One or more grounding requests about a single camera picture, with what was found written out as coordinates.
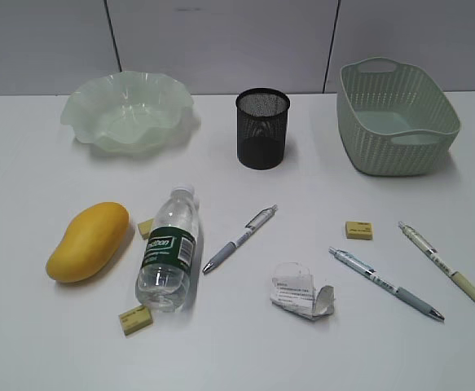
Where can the white waste paper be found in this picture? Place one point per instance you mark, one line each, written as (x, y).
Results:
(292, 289)

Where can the clear water bottle green label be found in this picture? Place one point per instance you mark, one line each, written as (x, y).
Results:
(164, 276)

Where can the yellow mango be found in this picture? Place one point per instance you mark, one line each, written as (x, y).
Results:
(89, 242)

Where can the grey grip pen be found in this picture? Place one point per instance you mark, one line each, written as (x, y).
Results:
(249, 229)

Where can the black mesh pen holder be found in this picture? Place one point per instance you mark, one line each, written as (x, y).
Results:
(262, 121)

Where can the yellow eraser behind bottle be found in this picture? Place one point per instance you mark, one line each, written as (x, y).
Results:
(145, 228)

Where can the yellow eraser right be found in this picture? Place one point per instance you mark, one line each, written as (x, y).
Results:
(358, 230)

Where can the green wavy glass plate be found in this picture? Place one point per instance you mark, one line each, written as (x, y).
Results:
(127, 112)

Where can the blue grip pen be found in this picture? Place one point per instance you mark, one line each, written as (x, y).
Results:
(401, 293)

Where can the yellow eraser front left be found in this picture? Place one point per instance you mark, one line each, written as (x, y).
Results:
(135, 319)

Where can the green plastic woven basket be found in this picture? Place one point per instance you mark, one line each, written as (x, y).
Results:
(393, 118)

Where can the beige grip pen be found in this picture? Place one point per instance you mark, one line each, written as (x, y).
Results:
(432, 254)

